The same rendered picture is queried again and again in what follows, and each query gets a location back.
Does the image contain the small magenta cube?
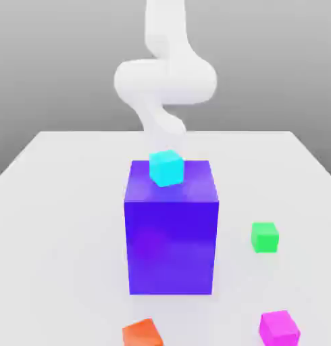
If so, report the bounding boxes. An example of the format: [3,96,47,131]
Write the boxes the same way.
[258,310,301,346]

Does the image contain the small orange cube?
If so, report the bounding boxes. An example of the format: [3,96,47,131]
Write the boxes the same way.
[122,318,164,346]

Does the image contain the small green cube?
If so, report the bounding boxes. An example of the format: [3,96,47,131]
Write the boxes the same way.
[250,222,280,254]

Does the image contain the large purple box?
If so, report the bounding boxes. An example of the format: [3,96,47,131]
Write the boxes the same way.
[123,159,220,296]

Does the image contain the small cyan cube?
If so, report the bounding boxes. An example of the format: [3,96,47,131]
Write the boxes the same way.
[149,149,185,188]

